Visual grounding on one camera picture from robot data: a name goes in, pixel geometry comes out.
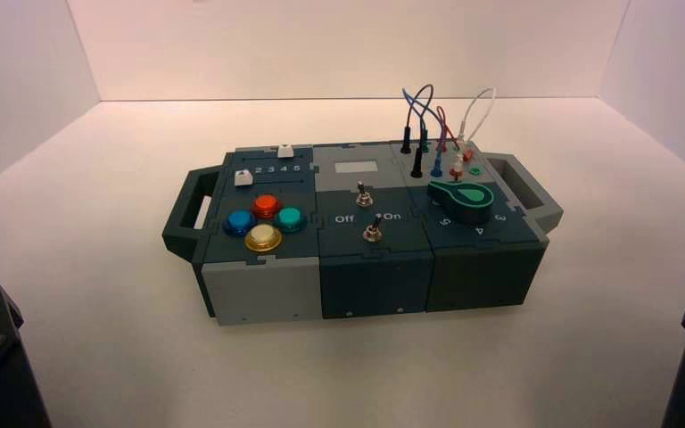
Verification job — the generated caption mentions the dark green rotary knob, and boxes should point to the dark green rotary knob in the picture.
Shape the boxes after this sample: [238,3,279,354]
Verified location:
[426,179,496,225]

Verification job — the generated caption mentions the grey rectangular display window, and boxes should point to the grey rectangular display window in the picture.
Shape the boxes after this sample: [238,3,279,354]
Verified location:
[334,160,379,175]

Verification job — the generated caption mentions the teal round push button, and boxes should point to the teal round push button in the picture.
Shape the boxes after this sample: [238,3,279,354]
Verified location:
[273,206,309,234]

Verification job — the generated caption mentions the dark teal grey modular box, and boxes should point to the dark teal grey modular box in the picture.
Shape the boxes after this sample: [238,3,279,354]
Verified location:
[161,139,564,327]

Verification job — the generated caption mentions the orange red round push button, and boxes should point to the orange red round push button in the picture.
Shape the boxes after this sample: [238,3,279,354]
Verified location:
[252,193,285,220]

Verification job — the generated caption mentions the yellow round push button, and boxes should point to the yellow round push button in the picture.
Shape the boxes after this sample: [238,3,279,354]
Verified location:
[243,223,284,254]

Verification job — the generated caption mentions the blue round push button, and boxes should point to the blue round push button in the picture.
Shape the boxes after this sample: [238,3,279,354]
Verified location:
[222,210,257,238]

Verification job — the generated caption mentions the dark purple jumper wire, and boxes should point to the dark purple jumper wire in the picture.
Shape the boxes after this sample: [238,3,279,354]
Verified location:
[409,83,436,179]

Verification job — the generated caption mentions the red jumper wire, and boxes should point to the red jumper wire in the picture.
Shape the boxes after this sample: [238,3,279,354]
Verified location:
[434,106,462,156]

